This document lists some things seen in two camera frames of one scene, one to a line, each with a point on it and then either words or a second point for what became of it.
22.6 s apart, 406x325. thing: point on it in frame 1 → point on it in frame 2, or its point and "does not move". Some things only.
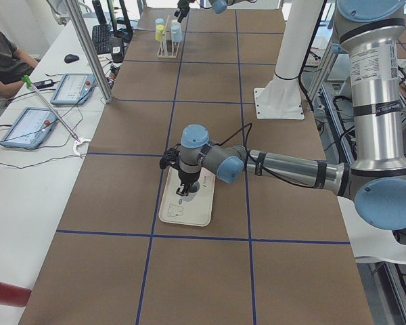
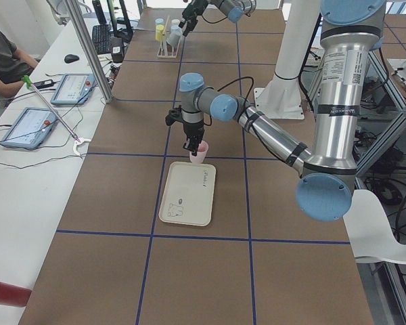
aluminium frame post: x=92 y=49 does not move
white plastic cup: x=175 y=24 does not move
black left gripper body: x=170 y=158 → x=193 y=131
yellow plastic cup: x=158 y=32 does not move
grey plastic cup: x=195 y=187 → x=175 y=36
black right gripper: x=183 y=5 → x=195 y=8
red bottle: x=6 y=294 does not move
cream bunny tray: x=175 y=208 does not move
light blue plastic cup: x=160 y=21 does not move
